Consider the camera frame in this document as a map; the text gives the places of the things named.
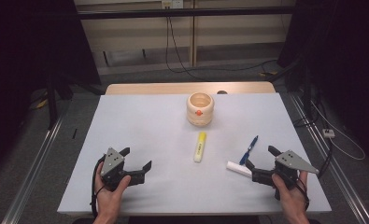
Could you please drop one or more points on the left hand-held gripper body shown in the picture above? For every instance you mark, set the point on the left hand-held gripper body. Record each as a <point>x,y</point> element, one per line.
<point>112,161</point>

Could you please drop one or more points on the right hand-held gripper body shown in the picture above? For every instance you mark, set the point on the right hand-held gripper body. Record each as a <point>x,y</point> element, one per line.
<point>286,165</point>

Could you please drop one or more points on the blue pen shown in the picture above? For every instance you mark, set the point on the blue pen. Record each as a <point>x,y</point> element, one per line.
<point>249,151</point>

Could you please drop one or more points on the yellow highlighter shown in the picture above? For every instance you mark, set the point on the yellow highlighter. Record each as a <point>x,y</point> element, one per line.
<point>200,147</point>

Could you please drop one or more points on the cream wooden pen holder cup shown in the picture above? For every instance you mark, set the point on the cream wooden pen holder cup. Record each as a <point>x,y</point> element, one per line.
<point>200,109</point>

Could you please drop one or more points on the person's right hand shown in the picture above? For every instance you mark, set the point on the person's right hand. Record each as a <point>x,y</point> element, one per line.
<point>289,199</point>

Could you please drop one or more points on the person's left hand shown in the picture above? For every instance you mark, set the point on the person's left hand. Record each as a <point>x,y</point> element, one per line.
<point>109,199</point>

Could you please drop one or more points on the white table cover board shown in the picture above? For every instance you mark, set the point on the white table cover board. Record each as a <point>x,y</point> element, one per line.
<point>160,161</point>

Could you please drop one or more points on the white power adapter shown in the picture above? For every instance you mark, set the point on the white power adapter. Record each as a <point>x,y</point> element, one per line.
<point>329,133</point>

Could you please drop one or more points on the wooden table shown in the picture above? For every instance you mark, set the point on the wooden table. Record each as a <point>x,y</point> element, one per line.
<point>160,88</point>

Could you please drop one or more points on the yellow tape piece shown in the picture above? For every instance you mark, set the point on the yellow tape piece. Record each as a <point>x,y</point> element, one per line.
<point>42,104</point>
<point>268,73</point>

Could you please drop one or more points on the black stand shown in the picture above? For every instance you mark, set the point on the black stand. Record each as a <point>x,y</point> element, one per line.
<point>52,105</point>

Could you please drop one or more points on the dark curtain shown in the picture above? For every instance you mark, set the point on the dark curtain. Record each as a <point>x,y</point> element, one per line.
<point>23,62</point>
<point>344,62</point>

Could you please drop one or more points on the black horizontal bar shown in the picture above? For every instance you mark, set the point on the black horizontal bar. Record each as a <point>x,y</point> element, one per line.
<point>185,12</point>

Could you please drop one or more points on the metal floor rail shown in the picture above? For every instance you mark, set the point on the metal floor rail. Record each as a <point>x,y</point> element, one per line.
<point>32,177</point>
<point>337,174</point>

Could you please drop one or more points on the beige vertical post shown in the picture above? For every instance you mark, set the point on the beige vertical post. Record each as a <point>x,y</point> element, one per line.
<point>193,37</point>

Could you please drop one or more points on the white wall socket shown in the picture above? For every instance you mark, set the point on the white wall socket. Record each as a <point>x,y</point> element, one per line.
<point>172,3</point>

